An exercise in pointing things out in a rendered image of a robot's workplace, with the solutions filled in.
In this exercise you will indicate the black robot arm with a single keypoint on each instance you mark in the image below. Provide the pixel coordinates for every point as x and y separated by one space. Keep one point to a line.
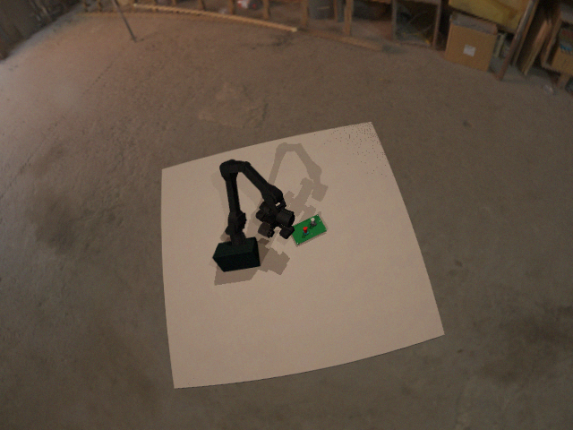
270 194

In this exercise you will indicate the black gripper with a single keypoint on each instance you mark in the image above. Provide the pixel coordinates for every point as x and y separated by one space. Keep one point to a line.
285 232

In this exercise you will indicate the green circuit board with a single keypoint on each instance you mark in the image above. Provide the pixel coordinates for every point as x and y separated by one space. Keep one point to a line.
308 229

